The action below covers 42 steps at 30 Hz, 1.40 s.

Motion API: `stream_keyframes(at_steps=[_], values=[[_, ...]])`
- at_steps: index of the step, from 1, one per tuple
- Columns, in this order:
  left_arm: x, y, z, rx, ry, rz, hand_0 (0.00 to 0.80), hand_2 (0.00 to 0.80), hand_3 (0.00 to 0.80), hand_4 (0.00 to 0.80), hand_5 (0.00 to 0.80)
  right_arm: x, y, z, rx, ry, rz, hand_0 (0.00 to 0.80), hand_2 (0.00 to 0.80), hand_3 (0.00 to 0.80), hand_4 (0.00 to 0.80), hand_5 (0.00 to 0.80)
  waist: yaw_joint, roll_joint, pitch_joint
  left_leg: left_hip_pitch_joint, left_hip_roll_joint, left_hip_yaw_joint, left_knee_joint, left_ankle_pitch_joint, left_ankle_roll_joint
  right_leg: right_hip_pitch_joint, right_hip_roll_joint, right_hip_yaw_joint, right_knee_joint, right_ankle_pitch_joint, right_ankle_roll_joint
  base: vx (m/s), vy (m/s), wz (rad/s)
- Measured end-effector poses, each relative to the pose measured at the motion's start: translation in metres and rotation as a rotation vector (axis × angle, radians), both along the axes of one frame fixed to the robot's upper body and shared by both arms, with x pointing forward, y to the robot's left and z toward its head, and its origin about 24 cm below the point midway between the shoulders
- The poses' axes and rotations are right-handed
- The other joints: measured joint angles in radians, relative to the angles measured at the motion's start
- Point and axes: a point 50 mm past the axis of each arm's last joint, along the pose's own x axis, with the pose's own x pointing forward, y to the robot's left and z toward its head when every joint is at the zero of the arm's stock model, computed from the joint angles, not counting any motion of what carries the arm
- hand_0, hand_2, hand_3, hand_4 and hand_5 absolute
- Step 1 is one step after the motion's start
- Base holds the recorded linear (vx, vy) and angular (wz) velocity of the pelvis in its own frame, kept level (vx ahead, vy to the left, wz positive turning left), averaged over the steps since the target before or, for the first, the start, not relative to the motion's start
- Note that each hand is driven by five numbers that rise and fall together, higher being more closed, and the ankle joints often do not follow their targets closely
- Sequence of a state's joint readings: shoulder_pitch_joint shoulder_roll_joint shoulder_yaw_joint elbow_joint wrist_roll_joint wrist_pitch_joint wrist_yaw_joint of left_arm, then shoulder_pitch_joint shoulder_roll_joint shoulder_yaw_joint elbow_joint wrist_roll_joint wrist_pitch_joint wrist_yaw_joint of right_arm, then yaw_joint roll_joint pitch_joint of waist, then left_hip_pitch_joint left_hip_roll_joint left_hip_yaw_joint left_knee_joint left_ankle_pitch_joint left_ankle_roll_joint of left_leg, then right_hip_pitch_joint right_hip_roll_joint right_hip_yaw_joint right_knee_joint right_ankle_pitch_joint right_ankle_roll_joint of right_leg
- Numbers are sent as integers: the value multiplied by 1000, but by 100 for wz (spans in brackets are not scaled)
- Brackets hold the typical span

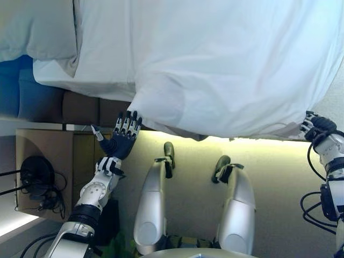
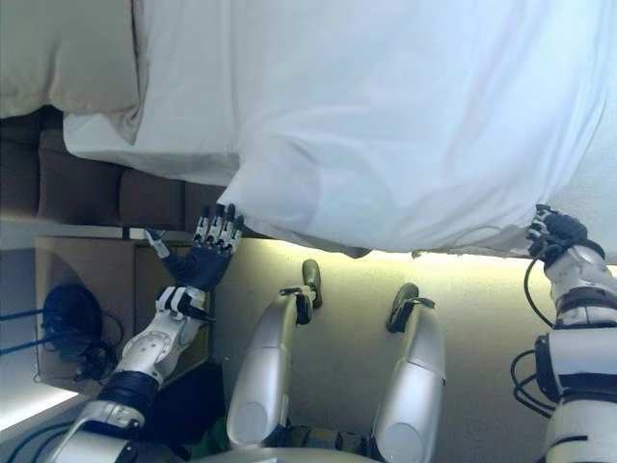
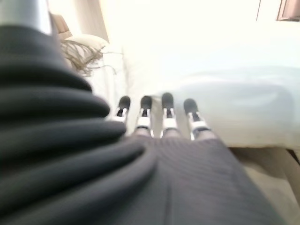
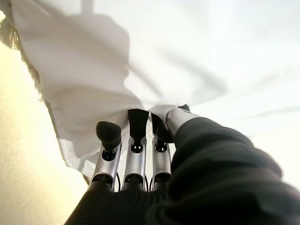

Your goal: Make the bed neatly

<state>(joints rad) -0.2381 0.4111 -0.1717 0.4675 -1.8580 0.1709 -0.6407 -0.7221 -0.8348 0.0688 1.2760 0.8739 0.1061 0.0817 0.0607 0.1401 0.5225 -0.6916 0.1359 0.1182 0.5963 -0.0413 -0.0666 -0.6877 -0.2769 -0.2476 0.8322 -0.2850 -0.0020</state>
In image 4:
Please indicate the white duvet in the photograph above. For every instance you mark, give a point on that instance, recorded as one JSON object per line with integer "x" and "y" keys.
{"x": 187, "y": 58}

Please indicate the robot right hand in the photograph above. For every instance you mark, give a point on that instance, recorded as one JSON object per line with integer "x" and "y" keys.
{"x": 211, "y": 182}

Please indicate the white fringed blanket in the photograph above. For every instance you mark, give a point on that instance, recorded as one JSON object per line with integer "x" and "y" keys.
{"x": 14, "y": 37}

